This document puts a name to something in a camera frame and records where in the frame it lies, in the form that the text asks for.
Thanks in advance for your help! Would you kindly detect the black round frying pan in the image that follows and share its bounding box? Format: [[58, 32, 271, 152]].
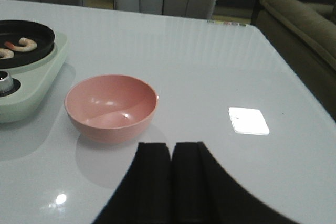
[[1, 20, 55, 69]]

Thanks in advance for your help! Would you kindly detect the coloured sticker strip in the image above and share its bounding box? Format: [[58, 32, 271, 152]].
[[207, 20, 247, 27]]

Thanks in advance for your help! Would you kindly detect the olive green sofa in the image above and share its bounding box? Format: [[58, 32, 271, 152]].
[[255, 0, 335, 118]]

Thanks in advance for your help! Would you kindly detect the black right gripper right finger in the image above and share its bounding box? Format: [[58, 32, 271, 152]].
[[172, 142, 292, 223]]

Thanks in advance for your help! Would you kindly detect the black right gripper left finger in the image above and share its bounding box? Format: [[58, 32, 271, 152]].
[[93, 143, 172, 223]]

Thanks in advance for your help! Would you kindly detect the cooked shrimp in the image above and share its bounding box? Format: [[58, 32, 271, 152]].
[[4, 37, 37, 52], [0, 48, 14, 59]]

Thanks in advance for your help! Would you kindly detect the green breakfast maker base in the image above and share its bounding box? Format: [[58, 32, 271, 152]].
[[1, 32, 68, 123]]

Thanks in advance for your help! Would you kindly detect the pink plastic bowl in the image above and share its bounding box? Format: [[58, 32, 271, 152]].
[[64, 74, 159, 143]]

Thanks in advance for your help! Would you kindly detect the right silver knob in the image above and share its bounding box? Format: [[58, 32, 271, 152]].
[[0, 70, 14, 94]]

